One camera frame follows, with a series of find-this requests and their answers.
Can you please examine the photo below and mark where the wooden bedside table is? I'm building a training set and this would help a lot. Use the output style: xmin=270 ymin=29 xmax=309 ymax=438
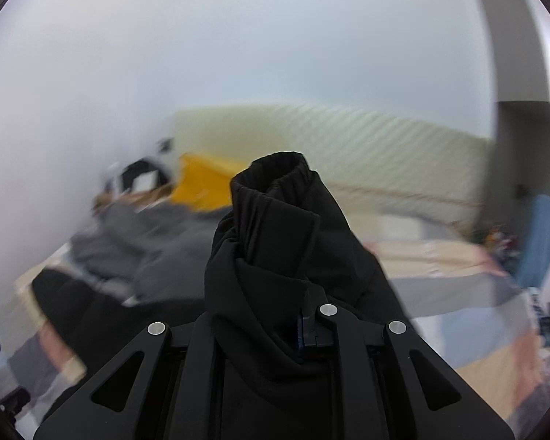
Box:
xmin=92 ymin=184 xmax=173 ymax=216

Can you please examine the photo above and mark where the black bag on nightstand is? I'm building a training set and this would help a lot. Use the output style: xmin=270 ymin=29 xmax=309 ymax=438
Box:
xmin=120 ymin=158 xmax=172 ymax=193

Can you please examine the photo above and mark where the yellow pillow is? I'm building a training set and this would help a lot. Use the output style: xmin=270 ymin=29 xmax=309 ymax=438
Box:
xmin=170 ymin=153 xmax=248 ymax=212

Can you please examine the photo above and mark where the blue hanging cloth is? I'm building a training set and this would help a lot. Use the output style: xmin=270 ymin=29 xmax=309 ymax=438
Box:
xmin=515 ymin=195 xmax=550 ymax=288

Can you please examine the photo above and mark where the white box on nightstand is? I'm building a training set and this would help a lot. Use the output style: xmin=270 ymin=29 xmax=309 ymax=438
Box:
xmin=132 ymin=171 xmax=158 ymax=193

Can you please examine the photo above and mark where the cream quilted headboard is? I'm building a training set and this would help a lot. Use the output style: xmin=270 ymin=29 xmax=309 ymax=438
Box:
xmin=175 ymin=104 xmax=492 ymax=227

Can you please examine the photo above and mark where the black large garment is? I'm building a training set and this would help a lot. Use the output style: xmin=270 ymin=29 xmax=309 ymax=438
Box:
xmin=32 ymin=152 xmax=405 ymax=439

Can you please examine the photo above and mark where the grey fleece garment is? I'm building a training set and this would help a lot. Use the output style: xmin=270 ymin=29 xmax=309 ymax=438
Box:
xmin=70 ymin=202 xmax=230 ymax=303

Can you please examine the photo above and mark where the patchwork colour-block duvet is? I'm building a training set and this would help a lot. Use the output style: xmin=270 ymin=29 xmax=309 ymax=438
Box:
xmin=0 ymin=213 xmax=550 ymax=439

